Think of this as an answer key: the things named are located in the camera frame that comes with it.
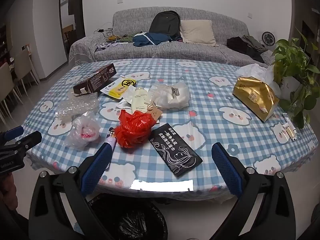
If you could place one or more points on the beige dining chair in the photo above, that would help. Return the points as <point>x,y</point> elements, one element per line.
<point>6,85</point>
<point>23,62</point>

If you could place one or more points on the small clear sachet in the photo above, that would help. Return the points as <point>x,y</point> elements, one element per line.
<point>291,132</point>

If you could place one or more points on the cream white bottle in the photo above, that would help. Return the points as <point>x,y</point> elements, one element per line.
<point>139,100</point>

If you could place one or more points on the black backpack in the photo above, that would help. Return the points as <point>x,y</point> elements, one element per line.
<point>165,22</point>

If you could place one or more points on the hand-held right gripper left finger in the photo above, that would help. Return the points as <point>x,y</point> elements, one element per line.
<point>96,170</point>

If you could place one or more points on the clear plastic bag pink contents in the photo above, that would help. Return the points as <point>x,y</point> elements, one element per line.
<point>82,132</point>

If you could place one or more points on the clear bubble wrap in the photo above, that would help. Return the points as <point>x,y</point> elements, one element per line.
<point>75,105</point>

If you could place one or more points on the purple snack stick wrapper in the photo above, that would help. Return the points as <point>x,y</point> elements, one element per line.
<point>111,137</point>

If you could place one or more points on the black trash bin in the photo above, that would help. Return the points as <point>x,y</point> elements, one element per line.
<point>130,220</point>

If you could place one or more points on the grey patterned sofa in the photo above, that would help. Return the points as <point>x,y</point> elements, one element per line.
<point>160,51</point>

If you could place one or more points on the white air conditioner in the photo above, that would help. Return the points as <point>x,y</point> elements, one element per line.
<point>64,0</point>

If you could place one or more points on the red plastic bag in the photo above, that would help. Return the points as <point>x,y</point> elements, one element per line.
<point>135,130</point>

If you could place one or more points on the dark brown cardboard box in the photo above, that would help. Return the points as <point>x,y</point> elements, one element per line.
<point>97,80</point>

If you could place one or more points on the beige pillow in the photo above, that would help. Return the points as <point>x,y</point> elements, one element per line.
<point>197,32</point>

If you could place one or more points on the blue jacket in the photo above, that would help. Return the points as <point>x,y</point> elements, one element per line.
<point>150,40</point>

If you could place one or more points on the black wipe packet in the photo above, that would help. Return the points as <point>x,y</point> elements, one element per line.
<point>175,150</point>

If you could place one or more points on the striped purple cloth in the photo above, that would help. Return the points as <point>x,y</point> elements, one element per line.
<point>110,45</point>

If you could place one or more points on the green potted plant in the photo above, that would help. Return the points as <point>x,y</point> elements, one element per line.
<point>292,57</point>

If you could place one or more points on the yellow snack packet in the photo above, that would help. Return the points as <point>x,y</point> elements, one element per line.
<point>120,87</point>

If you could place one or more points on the olive green garment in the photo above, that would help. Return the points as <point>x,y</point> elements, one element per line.
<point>255,43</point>

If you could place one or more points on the green camouflage cloth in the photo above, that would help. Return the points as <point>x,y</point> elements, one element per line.
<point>126,38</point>

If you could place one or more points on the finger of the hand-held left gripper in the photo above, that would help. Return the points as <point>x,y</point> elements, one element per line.
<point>30,140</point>
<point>15,132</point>

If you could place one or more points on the white plant pot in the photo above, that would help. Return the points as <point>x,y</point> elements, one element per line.
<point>290,87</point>

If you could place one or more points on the black clothes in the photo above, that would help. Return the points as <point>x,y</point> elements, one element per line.
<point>237,45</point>

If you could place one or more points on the small round fan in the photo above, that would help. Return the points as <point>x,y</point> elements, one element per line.
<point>268,38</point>

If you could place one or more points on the gold tissue pack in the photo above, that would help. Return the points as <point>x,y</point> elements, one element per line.
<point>255,97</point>

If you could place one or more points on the brown paper tag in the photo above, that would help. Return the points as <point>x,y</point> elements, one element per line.
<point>156,116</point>

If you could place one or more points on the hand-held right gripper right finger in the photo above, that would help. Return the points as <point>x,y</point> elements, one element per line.
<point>226,170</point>

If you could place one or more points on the white paper bag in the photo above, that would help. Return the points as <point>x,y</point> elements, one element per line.
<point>170,97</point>

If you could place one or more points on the crumpled white plastic bag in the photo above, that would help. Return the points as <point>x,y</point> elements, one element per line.
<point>252,70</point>

